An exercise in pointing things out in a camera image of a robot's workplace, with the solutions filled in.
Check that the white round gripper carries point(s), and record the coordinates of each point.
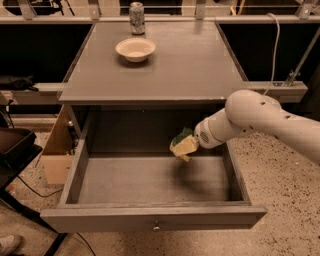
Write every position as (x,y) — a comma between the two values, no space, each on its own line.
(204,134)

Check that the green and yellow sponge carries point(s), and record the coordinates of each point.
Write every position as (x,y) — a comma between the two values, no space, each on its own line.
(180,137)

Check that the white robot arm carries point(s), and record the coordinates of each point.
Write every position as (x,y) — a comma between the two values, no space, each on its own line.
(246,112)

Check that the open grey top drawer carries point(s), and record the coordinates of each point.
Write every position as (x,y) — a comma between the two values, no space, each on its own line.
(132,191)

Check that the round metal drawer knob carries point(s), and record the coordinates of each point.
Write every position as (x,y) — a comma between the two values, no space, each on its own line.
(156,228)

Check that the grey wooden drawer cabinet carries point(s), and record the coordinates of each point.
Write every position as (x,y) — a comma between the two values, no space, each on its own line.
(142,106)

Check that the white ceramic bowl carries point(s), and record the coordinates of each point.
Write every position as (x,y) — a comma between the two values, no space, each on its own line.
(135,50)

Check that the cardboard box beside cabinet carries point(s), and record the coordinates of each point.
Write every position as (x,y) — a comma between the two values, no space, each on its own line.
(57,155)

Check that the green white soda can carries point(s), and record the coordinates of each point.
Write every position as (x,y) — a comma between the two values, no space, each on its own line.
(136,18)

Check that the black tray stand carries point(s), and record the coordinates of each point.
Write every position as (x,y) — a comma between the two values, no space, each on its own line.
(17,151)

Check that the white shoe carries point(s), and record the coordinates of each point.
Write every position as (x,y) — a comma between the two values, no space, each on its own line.
(9,244)

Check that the metal railing frame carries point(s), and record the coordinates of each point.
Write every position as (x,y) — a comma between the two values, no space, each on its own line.
(50,49)

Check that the black bag on rail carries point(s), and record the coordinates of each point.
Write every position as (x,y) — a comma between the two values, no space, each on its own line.
(17,83)

